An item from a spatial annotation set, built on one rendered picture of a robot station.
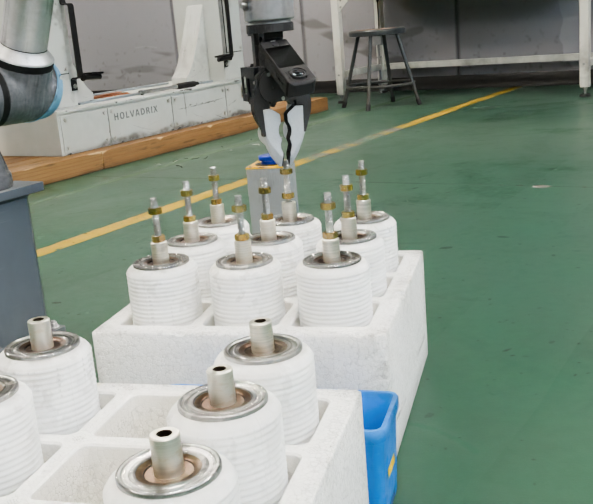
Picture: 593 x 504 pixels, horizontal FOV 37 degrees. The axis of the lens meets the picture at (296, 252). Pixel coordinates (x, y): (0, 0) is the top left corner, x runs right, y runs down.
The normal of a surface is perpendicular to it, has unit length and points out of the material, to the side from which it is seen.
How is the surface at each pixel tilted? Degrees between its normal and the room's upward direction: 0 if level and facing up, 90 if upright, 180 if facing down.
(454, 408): 0
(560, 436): 0
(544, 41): 90
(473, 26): 90
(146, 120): 90
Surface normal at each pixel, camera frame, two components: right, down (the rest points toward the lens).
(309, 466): -0.08, -0.97
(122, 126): 0.86, 0.06
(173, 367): -0.25, 0.26
